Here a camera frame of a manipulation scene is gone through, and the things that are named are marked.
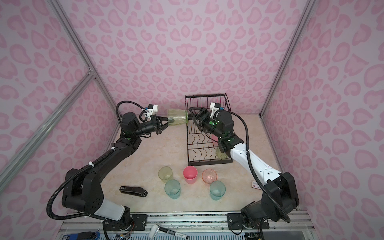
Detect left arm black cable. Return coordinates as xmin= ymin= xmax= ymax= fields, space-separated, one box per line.
xmin=45 ymin=100 xmax=145 ymax=221

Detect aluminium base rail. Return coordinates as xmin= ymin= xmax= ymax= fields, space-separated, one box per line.
xmin=56 ymin=210 xmax=319 ymax=240

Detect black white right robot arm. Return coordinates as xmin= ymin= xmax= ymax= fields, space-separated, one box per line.
xmin=188 ymin=106 xmax=300 ymax=229

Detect black stapler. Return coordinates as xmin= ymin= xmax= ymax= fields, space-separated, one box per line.
xmin=119 ymin=186 xmax=148 ymax=198

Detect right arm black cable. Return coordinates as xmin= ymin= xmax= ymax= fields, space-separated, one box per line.
xmin=229 ymin=110 xmax=292 ymax=223

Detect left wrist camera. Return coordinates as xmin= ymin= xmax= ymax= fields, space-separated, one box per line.
xmin=143 ymin=104 xmax=159 ymax=119

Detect blue black tool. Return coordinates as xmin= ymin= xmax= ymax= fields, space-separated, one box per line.
xmin=62 ymin=232 xmax=100 ymax=240

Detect yellow-green cup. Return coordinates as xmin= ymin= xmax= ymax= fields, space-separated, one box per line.
xmin=158 ymin=166 xmax=173 ymax=183

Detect teal cup left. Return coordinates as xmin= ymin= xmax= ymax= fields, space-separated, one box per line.
xmin=165 ymin=180 xmax=181 ymax=200

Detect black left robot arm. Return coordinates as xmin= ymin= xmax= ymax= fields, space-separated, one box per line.
xmin=62 ymin=112 xmax=169 ymax=226

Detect black wire dish rack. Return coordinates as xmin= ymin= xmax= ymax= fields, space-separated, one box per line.
xmin=185 ymin=94 xmax=233 ymax=167

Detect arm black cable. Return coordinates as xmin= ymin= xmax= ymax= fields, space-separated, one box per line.
xmin=45 ymin=100 xmax=145 ymax=221
xmin=229 ymin=110 xmax=292 ymax=223

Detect teal cup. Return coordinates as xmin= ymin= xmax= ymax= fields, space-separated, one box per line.
xmin=210 ymin=181 xmax=226 ymax=201
xmin=165 ymin=180 xmax=181 ymax=200

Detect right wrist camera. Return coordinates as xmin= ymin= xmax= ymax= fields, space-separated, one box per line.
xmin=210 ymin=103 xmax=224 ymax=119

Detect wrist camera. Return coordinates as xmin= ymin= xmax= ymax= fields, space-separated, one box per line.
xmin=210 ymin=103 xmax=224 ymax=119
xmin=143 ymin=104 xmax=159 ymax=119

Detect black marker pen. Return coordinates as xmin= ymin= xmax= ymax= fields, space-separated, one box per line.
xmin=149 ymin=224 xmax=190 ymax=240

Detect red white card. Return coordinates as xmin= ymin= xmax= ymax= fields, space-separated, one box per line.
xmin=252 ymin=181 xmax=261 ymax=190

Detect orange translucent cup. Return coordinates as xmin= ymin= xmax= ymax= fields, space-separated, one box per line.
xmin=202 ymin=169 xmax=218 ymax=185

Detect teal cup right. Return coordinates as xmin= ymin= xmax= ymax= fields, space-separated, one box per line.
xmin=210 ymin=181 xmax=226 ymax=201

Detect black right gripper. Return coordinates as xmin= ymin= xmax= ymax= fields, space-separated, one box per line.
xmin=189 ymin=108 xmax=226 ymax=140

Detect green cup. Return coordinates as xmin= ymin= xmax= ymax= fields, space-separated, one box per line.
xmin=216 ymin=147 xmax=230 ymax=161
xmin=167 ymin=109 xmax=189 ymax=127

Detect pink cup front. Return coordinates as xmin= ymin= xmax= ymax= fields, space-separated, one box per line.
xmin=183 ymin=166 xmax=198 ymax=185

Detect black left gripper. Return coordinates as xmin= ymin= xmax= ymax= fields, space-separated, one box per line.
xmin=134 ymin=116 xmax=174 ymax=139

